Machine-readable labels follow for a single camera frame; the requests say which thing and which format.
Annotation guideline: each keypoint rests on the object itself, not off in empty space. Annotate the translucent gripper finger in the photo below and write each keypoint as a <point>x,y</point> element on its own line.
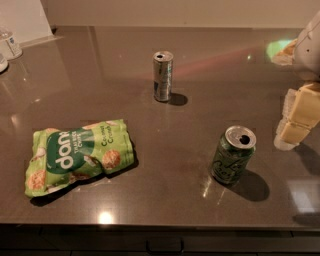
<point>279,143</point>

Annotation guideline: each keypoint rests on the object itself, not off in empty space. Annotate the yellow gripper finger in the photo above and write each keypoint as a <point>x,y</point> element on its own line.
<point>305,114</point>

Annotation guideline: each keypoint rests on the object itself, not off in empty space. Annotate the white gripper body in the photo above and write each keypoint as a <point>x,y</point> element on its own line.
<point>309,50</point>

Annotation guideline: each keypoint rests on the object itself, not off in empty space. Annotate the green soda can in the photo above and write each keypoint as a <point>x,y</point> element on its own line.
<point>235,148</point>

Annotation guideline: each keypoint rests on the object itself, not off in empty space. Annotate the silver redbull can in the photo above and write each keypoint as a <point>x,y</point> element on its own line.
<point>162,75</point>

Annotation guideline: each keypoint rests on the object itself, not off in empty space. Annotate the green rice chips bag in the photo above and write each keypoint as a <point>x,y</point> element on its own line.
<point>62,158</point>

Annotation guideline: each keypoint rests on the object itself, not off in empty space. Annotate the black drawer handle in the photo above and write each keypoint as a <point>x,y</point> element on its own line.
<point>164,246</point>

